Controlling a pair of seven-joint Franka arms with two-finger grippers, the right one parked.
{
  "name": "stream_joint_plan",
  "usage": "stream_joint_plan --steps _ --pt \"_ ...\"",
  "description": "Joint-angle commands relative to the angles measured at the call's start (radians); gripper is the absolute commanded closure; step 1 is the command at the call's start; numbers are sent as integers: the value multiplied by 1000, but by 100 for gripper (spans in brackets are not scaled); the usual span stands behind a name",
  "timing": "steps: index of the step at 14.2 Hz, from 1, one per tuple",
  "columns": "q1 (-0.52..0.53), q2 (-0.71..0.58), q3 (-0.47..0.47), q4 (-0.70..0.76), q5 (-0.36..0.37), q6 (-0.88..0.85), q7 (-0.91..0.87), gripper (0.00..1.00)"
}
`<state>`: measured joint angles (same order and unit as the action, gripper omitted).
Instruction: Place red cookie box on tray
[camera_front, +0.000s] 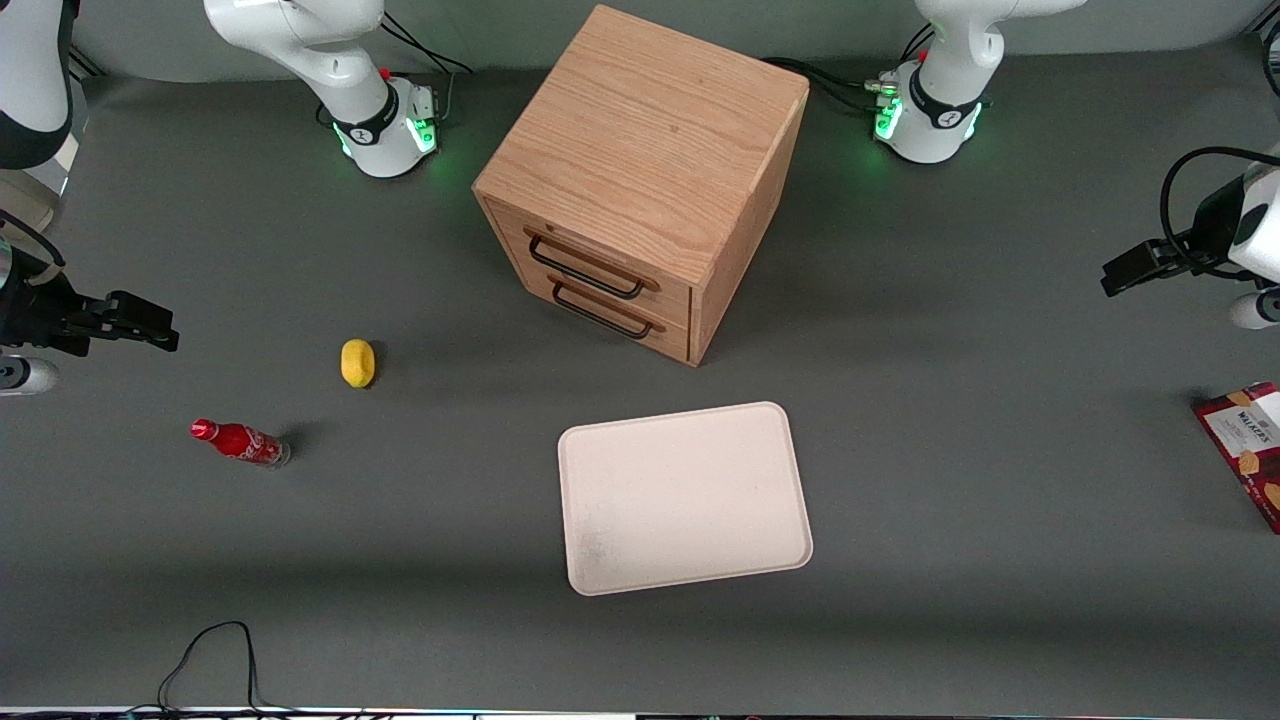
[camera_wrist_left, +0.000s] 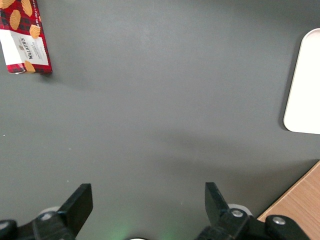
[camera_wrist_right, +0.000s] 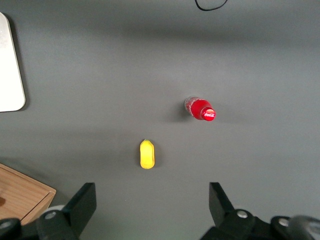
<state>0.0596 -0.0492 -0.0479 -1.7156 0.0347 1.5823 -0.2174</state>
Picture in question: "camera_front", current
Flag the black arm base cables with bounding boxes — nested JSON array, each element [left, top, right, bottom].
[[380, 10, 473, 126], [765, 22, 941, 116]]

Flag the red tartan cookie box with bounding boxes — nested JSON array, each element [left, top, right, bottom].
[[1191, 381, 1280, 535]]

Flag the black left arm base cables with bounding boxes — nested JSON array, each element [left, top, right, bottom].
[[765, 22, 941, 116]]

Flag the yellow lemon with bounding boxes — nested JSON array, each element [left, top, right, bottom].
[[340, 338, 377, 389]]

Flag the wooden drawer cabinet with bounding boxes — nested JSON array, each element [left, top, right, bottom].
[[472, 4, 811, 369]]

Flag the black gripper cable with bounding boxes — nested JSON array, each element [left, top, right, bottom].
[[0, 208, 67, 293], [1160, 146, 1280, 276]]

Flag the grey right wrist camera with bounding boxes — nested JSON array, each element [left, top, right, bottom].
[[0, 357, 60, 397]]

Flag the wooden drawer front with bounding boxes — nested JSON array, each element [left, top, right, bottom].
[[500, 246, 693, 365], [486, 197, 694, 323]]

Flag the black right arm base cables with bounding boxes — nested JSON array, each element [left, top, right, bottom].
[[380, 10, 473, 126]]

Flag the cream plastic tray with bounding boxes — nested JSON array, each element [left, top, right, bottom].
[[557, 401, 814, 597]]

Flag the red cola bottle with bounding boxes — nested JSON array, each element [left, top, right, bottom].
[[190, 418, 292, 469]]

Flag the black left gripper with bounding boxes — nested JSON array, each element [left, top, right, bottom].
[[1101, 175, 1251, 299]]

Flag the black wire drawer handle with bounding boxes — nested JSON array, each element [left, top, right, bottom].
[[551, 281, 655, 341], [528, 234, 647, 301]]

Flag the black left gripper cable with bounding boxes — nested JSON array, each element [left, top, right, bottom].
[[1160, 146, 1280, 276]]

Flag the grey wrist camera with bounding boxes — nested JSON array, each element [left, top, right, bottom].
[[0, 357, 60, 397], [1229, 288, 1280, 332]]

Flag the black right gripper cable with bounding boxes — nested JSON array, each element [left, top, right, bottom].
[[0, 208, 67, 293]]

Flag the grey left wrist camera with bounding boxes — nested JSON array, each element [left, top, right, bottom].
[[1229, 288, 1280, 332]]

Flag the thin black table cable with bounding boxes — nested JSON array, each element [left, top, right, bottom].
[[125, 620, 366, 719]]

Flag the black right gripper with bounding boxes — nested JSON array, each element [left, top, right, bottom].
[[0, 268, 180, 357]]

